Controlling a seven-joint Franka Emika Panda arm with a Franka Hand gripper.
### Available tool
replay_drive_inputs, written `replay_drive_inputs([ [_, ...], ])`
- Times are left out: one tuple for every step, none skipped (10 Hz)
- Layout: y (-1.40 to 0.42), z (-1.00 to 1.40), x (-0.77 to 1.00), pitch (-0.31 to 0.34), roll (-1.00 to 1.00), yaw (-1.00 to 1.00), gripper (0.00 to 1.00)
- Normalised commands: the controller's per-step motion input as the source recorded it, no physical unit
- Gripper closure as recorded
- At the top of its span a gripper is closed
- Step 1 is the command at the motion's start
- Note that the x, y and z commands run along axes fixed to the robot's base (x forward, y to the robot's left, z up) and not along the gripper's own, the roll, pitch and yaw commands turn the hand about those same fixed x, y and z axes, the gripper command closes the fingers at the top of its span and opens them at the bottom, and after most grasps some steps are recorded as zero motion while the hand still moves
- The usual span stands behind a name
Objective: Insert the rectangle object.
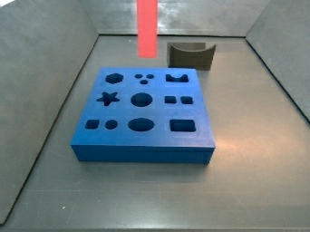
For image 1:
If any red rectangular peg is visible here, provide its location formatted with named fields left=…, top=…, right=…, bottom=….
left=134, top=0, right=157, bottom=58

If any blue shape-sorting block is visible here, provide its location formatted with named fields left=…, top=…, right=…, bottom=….
left=70, top=67, right=215, bottom=164

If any dark grey curved cradle block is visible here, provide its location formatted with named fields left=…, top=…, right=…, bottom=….
left=167, top=42, right=216, bottom=71

